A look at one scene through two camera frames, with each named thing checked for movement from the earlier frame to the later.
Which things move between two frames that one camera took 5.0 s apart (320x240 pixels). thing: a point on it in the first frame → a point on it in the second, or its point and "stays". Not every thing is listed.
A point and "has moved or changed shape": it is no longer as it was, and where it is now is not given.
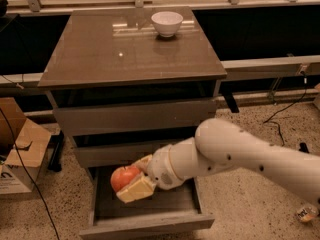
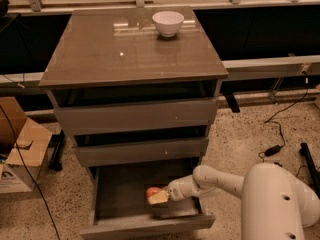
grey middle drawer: (112, 157) stays
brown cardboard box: (23, 148) stays
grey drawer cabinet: (127, 81) stays
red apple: (122, 176) has moved or changed shape
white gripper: (160, 168) → (176, 190)
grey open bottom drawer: (177, 207) stays
